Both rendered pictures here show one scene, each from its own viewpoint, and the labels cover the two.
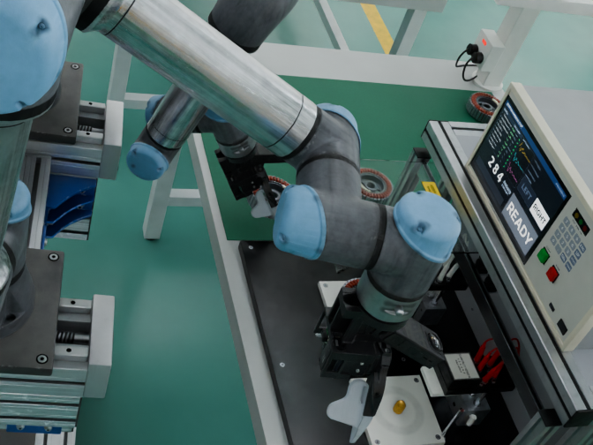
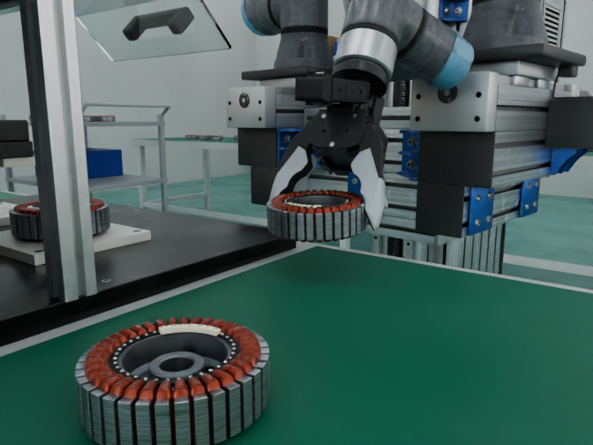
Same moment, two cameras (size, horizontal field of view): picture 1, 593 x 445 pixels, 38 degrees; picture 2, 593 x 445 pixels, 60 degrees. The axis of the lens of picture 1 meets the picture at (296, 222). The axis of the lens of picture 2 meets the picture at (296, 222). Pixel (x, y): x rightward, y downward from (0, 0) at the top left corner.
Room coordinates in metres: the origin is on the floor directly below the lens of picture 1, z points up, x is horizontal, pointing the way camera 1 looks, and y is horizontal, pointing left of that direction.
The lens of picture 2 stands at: (1.94, -0.19, 0.92)
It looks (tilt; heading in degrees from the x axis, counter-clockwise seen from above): 11 degrees down; 155
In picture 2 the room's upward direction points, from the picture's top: straight up
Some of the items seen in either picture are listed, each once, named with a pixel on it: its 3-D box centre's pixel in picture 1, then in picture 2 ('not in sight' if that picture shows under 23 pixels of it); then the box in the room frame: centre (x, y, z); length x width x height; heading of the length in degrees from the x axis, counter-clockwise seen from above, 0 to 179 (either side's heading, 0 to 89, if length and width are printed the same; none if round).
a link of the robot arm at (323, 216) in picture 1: (327, 215); not in sight; (0.72, -0.03, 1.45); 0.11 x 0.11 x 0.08; 13
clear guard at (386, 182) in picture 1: (403, 214); (49, 13); (1.28, -0.18, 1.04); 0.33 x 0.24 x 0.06; 119
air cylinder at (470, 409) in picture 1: (467, 401); not in sight; (1.11, -0.43, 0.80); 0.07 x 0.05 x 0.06; 29
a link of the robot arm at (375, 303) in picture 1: (390, 291); not in sight; (0.73, -0.13, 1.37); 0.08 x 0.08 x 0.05
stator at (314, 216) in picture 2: (272, 197); (317, 214); (1.43, 0.07, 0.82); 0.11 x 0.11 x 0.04
